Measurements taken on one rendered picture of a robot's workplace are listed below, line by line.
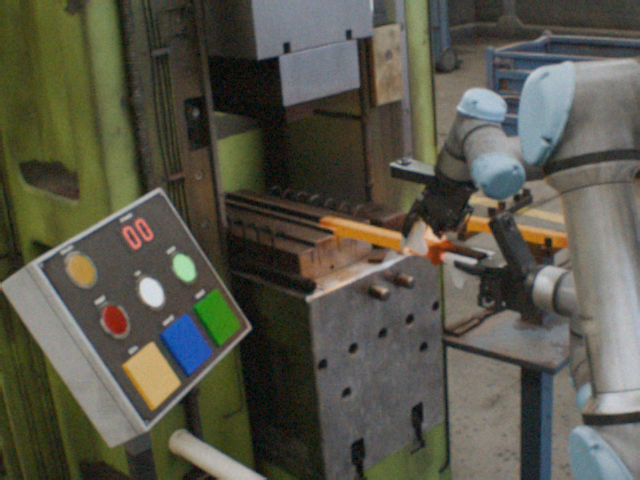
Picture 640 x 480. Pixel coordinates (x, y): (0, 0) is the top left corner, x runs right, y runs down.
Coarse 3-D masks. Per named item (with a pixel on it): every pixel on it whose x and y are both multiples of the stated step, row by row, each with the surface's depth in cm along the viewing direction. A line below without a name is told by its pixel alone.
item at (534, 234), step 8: (472, 216) 209; (472, 224) 207; (480, 224) 205; (488, 232) 205; (528, 232) 198; (536, 232) 196; (544, 232) 196; (552, 232) 196; (560, 232) 195; (528, 240) 198; (536, 240) 197; (560, 240) 193
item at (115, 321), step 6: (108, 306) 131; (114, 306) 132; (108, 312) 130; (114, 312) 131; (120, 312) 132; (108, 318) 130; (114, 318) 130; (120, 318) 131; (108, 324) 129; (114, 324) 130; (120, 324) 131; (126, 324) 132; (114, 330) 130; (120, 330) 130
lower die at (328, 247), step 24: (240, 192) 219; (240, 216) 203; (264, 216) 201; (288, 216) 197; (336, 216) 197; (240, 240) 194; (264, 240) 190; (288, 240) 189; (312, 240) 185; (336, 240) 187; (288, 264) 184; (312, 264) 184; (336, 264) 189
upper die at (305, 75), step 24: (336, 48) 177; (216, 72) 183; (240, 72) 177; (264, 72) 172; (288, 72) 170; (312, 72) 174; (336, 72) 178; (216, 96) 185; (240, 96) 180; (264, 96) 174; (288, 96) 171; (312, 96) 175
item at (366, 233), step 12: (336, 228) 188; (348, 228) 185; (360, 228) 183; (372, 228) 183; (360, 240) 183; (372, 240) 181; (384, 240) 178; (396, 240) 176; (444, 240) 171; (432, 252) 169; (444, 252) 169; (456, 252) 165; (468, 252) 165; (480, 252) 164
